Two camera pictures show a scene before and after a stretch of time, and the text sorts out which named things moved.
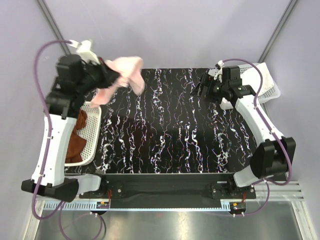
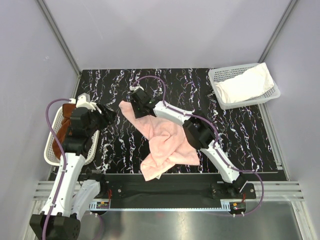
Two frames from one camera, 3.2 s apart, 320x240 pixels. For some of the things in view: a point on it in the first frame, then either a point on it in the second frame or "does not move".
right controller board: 237,207 does not move
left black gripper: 110,76 → 107,117
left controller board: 102,205 does not move
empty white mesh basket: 272,94 does not move
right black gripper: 207,81 → 137,114
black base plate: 170,186 does not move
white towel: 251,80 does not move
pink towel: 131,69 → 168,143
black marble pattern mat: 168,129 does not move
